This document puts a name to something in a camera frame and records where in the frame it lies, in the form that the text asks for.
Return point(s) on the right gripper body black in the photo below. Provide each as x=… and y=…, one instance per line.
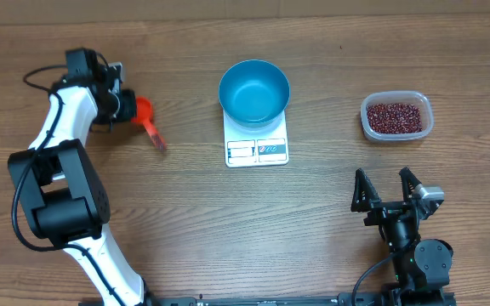
x=382, y=213

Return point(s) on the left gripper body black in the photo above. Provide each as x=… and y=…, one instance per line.
x=122, y=104

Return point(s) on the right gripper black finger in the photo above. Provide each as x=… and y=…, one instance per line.
x=365, y=197
x=410, y=184

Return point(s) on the red plastic scoop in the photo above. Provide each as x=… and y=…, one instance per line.
x=145, y=117

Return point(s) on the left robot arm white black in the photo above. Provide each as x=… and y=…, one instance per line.
x=59, y=202

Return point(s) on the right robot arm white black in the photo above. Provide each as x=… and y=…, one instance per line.
x=421, y=267

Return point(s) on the white digital kitchen scale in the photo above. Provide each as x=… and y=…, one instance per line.
x=256, y=146

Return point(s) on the blue bowl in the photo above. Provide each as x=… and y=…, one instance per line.
x=254, y=92

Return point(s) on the red beans in container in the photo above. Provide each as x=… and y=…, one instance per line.
x=394, y=118

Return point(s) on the clear plastic container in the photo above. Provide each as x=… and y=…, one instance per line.
x=404, y=97

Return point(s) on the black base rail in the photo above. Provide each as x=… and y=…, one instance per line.
x=343, y=299

